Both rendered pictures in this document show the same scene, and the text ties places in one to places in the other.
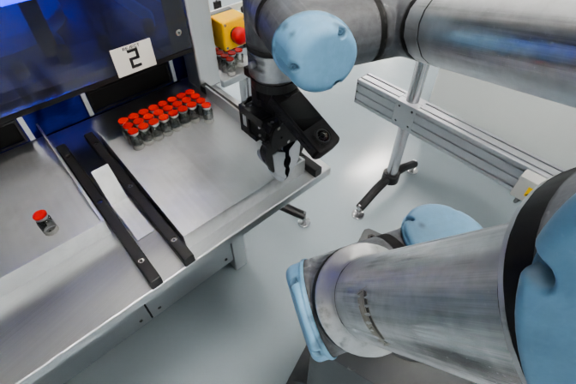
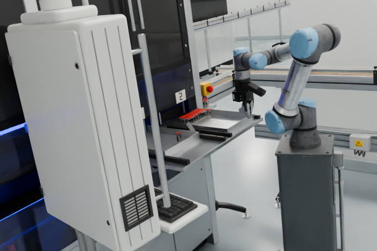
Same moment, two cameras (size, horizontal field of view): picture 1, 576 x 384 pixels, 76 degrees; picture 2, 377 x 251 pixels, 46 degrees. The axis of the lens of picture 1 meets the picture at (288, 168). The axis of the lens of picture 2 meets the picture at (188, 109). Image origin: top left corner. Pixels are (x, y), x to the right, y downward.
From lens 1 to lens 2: 1.78 m
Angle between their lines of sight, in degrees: 30
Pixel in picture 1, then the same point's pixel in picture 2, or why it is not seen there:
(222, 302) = not seen: outside the picture
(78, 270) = (197, 144)
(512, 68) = not seen: hidden behind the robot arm
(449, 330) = (292, 70)
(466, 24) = (285, 48)
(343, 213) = (269, 208)
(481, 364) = (295, 69)
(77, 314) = (205, 148)
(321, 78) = (261, 65)
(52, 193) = (169, 137)
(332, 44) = (262, 57)
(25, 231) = (170, 143)
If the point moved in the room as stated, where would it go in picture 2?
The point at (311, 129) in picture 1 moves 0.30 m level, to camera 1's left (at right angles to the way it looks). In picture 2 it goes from (257, 88) to (198, 98)
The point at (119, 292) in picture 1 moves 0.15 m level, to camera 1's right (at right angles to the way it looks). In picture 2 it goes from (214, 143) to (245, 138)
